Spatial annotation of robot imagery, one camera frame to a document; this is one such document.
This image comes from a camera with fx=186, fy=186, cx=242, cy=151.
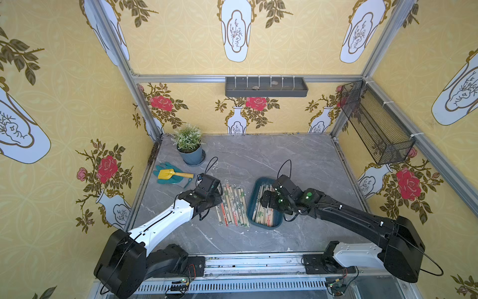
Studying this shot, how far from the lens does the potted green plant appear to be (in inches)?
38.1

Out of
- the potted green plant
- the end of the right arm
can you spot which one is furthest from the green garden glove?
the end of the right arm

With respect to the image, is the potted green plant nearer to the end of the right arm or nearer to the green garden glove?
the green garden glove

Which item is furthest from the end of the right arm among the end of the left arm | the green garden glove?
the green garden glove

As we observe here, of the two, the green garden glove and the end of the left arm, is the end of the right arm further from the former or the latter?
the green garden glove

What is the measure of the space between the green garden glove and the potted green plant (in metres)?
0.08

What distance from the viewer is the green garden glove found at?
1.00 m
